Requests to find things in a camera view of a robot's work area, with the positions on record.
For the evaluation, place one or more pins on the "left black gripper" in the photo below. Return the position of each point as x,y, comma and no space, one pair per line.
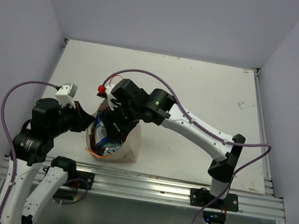
83,119

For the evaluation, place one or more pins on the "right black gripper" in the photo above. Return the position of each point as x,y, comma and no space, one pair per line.
110,117

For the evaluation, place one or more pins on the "blue snack packet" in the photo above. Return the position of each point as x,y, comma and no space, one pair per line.
100,132

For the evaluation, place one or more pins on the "green Fox's candy bag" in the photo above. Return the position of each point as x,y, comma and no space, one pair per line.
107,149

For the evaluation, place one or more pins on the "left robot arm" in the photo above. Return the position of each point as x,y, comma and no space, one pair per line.
19,203

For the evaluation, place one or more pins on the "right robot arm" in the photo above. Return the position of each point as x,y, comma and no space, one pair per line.
128,104

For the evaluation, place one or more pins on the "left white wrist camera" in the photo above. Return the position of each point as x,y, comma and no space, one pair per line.
65,95

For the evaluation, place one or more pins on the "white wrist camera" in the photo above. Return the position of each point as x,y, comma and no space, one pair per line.
65,95
109,101

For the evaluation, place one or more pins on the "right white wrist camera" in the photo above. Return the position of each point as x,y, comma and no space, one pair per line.
109,101

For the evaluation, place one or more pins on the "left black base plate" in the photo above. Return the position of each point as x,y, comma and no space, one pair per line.
80,179

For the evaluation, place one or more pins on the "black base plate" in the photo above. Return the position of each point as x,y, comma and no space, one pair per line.
200,197
80,179

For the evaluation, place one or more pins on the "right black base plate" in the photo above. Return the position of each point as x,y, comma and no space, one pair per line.
200,197

